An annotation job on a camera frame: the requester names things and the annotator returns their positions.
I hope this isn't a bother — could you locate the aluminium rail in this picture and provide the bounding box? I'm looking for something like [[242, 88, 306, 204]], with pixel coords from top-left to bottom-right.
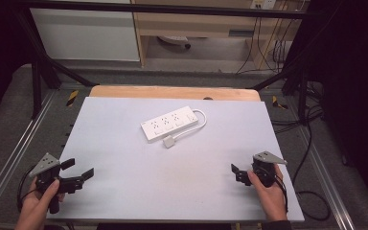
[[295, 126, 357, 230], [0, 90, 58, 210]]

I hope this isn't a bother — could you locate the white wall socket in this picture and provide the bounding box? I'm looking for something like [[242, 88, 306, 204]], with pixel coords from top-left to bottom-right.
[[250, 0, 278, 11]]

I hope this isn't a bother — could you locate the person's right hand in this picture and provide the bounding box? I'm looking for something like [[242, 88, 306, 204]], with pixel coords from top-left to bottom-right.
[[246, 165, 288, 222]]

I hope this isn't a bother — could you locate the white power strip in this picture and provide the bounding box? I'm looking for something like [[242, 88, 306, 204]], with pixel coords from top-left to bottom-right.
[[140, 105, 199, 144]]

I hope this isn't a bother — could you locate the white power strip cable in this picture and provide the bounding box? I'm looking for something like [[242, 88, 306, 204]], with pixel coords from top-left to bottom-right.
[[172, 108, 208, 142]]

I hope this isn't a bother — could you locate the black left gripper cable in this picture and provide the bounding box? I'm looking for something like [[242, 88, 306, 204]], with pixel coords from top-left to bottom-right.
[[16, 165, 40, 213]]

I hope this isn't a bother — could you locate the yellow black tape strip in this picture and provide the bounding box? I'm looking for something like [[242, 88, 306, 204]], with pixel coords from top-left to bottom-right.
[[65, 89, 80, 108], [271, 95, 289, 110]]

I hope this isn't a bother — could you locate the office chair base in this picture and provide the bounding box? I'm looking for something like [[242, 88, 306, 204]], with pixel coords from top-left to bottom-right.
[[156, 34, 192, 50]]

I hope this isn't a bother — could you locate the yellow hanging cable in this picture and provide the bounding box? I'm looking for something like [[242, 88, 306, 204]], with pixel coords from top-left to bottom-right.
[[258, 0, 289, 70]]

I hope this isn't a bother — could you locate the black hanging cable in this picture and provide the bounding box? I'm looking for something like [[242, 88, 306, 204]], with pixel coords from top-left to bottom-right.
[[235, 16, 281, 75]]

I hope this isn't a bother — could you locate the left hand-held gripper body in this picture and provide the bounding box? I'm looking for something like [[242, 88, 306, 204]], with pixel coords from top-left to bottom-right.
[[28, 152, 84, 215]]

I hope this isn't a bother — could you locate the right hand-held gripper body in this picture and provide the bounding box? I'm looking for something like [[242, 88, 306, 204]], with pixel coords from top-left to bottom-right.
[[251, 150, 288, 189]]

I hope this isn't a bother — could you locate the wooden table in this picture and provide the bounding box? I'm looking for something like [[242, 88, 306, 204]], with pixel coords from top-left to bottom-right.
[[88, 84, 262, 103]]

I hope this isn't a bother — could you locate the white cabinet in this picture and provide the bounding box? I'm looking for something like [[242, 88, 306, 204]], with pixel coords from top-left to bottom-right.
[[29, 0, 141, 62]]

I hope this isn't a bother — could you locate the black metal frame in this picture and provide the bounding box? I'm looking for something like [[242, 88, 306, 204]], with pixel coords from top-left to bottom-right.
[[12, 0, 324, 120]]

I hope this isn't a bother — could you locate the black floor cable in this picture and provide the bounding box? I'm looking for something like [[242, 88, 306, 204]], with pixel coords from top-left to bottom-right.
[[269, 80, 333, 222]]

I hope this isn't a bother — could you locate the white plug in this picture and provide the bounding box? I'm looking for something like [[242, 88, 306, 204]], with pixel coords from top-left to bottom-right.
[[162, 135, 177, 150]]

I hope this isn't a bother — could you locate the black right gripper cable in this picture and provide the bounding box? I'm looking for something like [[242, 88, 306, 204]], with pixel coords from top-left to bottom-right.
[[274, 174, 290, 215]]

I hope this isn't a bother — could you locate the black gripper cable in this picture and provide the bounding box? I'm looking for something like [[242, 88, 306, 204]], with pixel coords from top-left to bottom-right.
[[16, 165, 40, 213], [274, 174, 290, 215]]

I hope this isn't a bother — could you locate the person's left hand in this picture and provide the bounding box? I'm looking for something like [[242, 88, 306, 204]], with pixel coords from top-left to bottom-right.
[[14, 177, 66, 230]]

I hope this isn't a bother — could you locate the wooden desk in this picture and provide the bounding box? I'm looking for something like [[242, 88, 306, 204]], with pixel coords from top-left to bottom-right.
[[130, 0, 311, 69]]

